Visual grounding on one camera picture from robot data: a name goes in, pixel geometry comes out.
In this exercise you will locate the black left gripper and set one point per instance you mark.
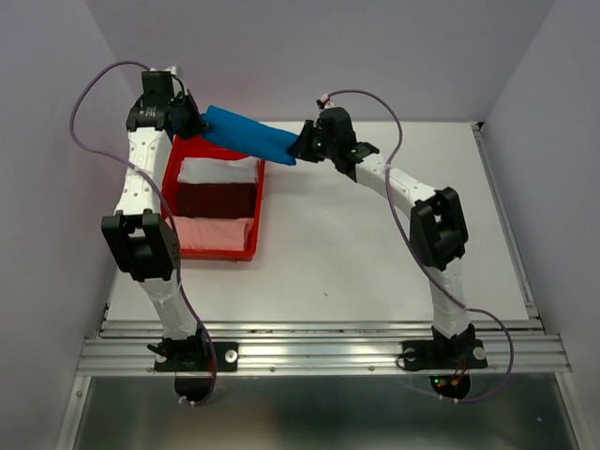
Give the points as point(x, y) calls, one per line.
point(198, 125)

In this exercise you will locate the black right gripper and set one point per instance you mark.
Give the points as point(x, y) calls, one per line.
point(303, 149)

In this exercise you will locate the blue t shirt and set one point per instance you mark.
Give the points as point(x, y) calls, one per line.
point(246, 136)

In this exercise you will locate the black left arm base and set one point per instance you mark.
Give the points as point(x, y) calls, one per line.
point(189, 356)

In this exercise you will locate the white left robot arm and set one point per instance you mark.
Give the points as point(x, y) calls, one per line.
point(141, 240)

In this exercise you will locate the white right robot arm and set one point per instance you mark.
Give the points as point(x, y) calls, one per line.
point(437, 232)

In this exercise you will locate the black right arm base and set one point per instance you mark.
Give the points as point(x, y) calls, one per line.
point(442, 352)

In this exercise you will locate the white rolled t shirt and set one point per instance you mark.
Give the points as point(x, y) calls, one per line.
point(218, 171)

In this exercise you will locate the maroon rolled t shirt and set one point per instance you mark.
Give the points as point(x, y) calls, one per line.
point(230, 201)

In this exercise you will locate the pink rolled t shirt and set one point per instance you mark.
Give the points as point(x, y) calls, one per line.
point(200, 233)

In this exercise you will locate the aluminium frame rail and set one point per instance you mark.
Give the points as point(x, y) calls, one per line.
point(318, 348)

